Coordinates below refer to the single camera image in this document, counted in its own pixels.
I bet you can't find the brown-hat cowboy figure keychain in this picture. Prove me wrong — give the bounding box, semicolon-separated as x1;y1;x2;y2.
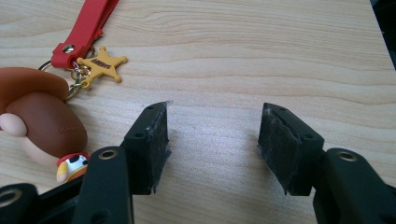
0;66;92;185

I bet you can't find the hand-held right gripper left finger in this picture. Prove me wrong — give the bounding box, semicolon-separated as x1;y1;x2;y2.
120;101;172;196

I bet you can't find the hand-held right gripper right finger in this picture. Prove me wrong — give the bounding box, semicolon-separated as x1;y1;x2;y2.
257;102;326;197

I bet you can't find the yellow star charm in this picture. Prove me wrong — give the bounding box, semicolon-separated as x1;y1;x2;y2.
76;46;129;91

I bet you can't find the red keychain strap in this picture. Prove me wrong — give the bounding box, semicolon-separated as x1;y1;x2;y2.
50;0;120;70

